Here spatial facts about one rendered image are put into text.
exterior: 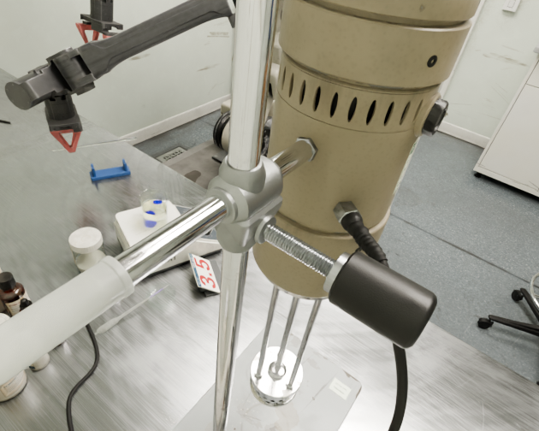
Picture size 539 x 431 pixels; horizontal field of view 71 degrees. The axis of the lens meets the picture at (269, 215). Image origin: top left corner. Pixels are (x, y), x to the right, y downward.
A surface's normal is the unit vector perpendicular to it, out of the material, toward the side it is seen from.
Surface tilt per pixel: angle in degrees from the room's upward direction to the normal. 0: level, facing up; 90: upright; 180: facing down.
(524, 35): 90
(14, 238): 0
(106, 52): 77
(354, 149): 90
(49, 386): 0
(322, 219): 90
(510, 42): 90
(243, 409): 0
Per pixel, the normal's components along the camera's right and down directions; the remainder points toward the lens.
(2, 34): 0.80, 0.46
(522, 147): -0.59, 0.47
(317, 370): 0.12, -0.75
